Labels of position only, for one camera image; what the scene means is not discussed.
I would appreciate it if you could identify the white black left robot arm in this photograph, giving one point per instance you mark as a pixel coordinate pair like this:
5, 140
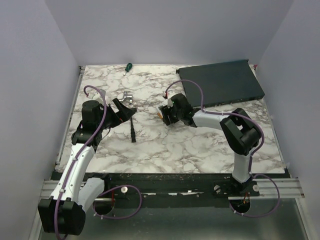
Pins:
64, 212

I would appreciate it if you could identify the black cable connector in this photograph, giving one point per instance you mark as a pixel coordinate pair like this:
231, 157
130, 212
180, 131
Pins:
132, 131

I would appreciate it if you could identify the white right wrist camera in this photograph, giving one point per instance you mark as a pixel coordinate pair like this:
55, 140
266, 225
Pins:
168, 94

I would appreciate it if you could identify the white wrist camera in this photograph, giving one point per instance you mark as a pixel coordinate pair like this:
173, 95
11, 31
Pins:
168, 94
97, 97

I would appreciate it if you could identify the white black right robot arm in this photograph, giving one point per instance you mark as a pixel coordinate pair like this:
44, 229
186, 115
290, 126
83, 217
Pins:
241, 133

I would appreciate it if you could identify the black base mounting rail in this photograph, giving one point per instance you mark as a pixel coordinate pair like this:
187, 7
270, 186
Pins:
175, 190

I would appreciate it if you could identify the aluminium rail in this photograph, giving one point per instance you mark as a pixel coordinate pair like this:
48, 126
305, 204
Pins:
289, 188
69, 118

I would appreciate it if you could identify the silver metal bracket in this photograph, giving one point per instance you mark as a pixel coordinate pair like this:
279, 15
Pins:
127, 97

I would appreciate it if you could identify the aluminium left side rail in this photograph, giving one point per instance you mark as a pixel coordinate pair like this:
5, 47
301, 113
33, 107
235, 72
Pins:
69, 118

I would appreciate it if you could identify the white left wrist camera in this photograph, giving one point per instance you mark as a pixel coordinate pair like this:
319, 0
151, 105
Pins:
97, 97

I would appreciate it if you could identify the dark flat network switch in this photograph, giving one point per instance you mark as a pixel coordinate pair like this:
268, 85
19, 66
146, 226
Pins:
221, 83

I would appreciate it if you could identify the green handled screwdriver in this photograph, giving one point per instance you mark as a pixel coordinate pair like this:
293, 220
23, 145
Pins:
128, 68

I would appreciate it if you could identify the white remote control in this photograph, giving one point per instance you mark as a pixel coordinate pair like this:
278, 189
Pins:
159, 109

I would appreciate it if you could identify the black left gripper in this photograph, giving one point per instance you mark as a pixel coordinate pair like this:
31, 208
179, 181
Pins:
124, 114

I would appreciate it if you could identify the aluminium front rail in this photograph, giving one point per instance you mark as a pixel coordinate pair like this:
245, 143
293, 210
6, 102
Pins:
289, 188

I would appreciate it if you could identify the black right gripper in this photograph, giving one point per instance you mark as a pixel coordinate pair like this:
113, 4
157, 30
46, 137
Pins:
166, 120

